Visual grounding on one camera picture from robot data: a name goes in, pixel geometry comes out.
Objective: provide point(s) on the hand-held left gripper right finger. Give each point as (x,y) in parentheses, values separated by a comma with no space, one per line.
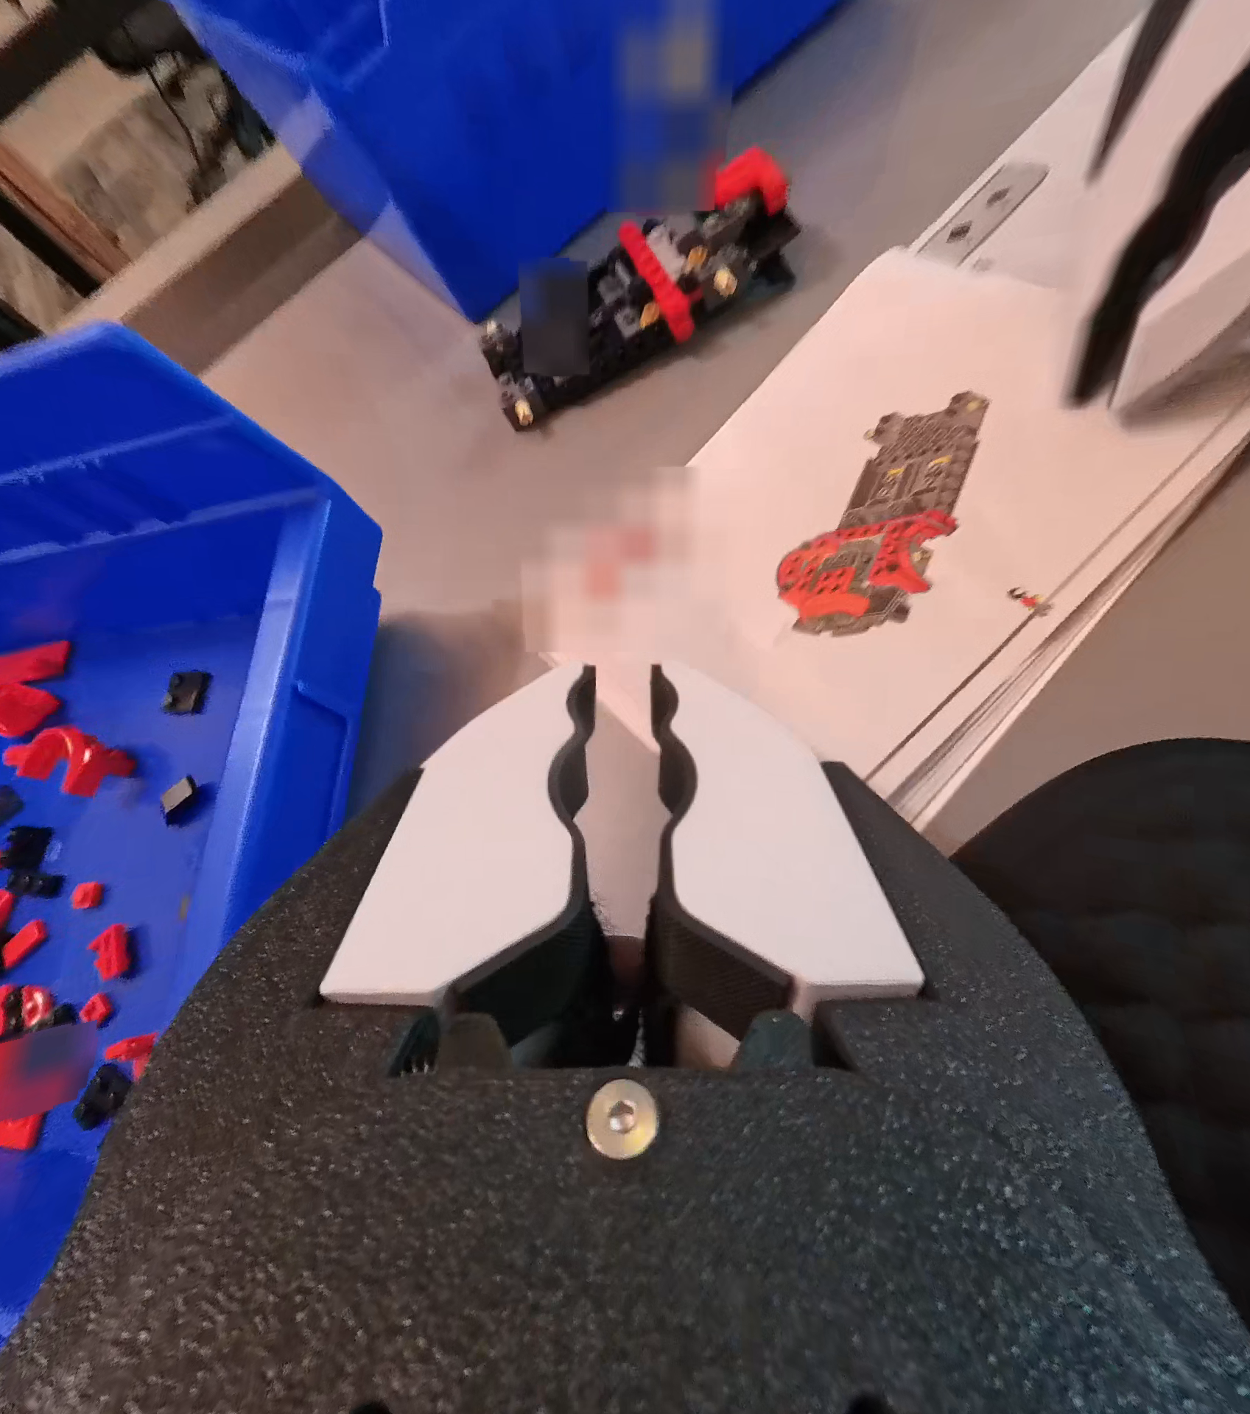
(790,872)

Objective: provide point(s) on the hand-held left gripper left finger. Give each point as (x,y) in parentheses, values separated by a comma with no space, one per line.
(458,872)

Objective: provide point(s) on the blue plastic bin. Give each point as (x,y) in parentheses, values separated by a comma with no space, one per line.
(249,663)
(470,133)

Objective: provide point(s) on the pile of red lego pieces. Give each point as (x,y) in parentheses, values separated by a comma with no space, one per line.
(0,704)

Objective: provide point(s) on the black red lego car model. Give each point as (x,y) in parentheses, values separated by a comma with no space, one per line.
(679,276)

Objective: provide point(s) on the black honeycomb armrest pad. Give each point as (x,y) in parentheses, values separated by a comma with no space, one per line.
(1188,939)

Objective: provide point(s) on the white instruction booklet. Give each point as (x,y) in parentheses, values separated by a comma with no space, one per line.
(856,364)

